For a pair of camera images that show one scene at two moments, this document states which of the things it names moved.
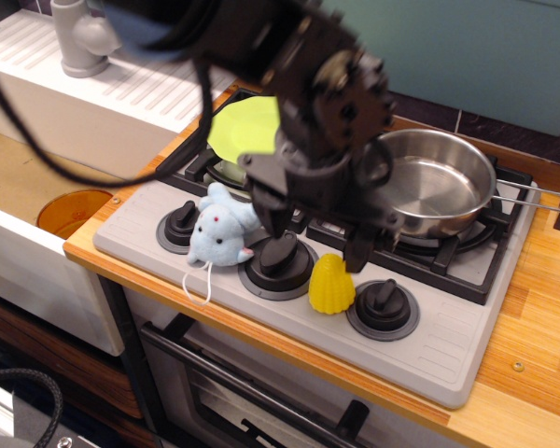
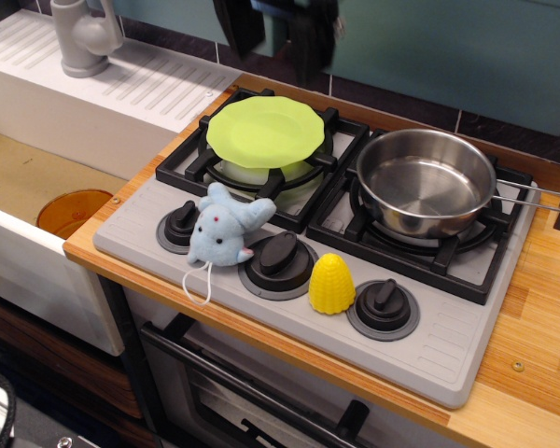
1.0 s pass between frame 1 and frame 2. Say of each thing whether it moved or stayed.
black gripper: moved
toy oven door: stayed
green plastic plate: stayed
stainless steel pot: stayed
